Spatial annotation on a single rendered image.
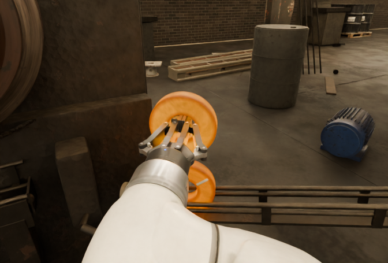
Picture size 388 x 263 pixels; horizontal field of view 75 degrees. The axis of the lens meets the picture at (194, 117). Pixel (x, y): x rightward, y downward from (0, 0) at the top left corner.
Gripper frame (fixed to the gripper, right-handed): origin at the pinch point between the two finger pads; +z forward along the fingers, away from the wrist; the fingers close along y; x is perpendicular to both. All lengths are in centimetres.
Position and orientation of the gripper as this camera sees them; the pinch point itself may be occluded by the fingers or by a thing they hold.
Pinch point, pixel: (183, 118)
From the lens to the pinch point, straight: 57.6
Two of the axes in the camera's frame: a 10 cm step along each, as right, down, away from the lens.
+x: -0.1, -8.9, -4.6
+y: 9.9, 0.5, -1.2
